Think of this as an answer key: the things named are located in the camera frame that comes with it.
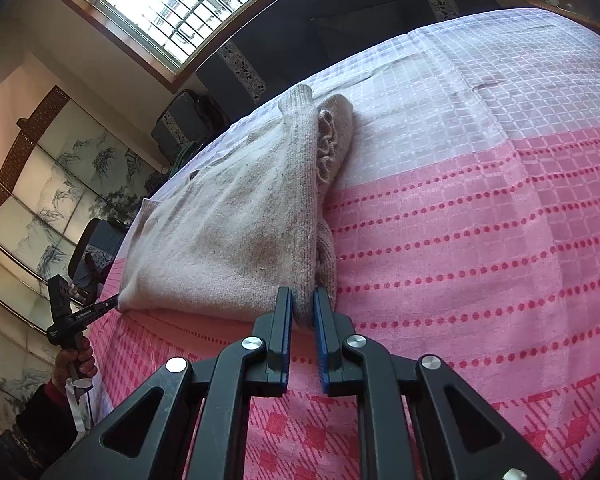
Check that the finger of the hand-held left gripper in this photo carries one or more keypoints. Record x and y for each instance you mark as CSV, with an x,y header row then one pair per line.
x,y
105,307

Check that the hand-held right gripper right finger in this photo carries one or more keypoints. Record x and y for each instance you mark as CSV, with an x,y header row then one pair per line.
x,y
321,340

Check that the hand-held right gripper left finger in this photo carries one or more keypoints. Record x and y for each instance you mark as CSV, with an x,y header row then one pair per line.
x,y
286,330

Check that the beige knit sweater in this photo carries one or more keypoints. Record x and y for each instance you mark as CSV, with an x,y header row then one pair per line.
x,y
220,220

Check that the person's left forearm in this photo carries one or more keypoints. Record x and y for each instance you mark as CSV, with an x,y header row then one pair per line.
x,y
25,435

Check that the person's left hand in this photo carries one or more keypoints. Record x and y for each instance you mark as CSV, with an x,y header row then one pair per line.
x,y
80,360

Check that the dark chair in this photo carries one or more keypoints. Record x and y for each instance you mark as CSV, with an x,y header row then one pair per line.
x,y
105,240

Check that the painted folding screen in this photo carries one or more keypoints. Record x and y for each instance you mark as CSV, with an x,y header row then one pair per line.
x,y
55,185

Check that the green cloth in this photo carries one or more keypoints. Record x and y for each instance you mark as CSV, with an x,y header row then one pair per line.
x,y
182,154

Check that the pink and purple checked blanket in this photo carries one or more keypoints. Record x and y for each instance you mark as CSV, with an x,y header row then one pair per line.
x,y
480,235

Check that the dark armchair with patterned strip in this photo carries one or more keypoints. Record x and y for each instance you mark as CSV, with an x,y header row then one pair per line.
x,y
180,120

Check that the dark sofa with patterned strips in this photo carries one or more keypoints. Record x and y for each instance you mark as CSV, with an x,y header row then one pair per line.
x,y
280,35

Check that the dark throw pillow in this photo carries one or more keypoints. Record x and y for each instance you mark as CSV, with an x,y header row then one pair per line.
x,y
365,30

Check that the round wooden side table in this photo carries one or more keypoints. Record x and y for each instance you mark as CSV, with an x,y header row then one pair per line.
x,y
575,12

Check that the barred window with wooden frame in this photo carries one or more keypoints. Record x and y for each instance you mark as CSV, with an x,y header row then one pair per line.
x,y
180,10

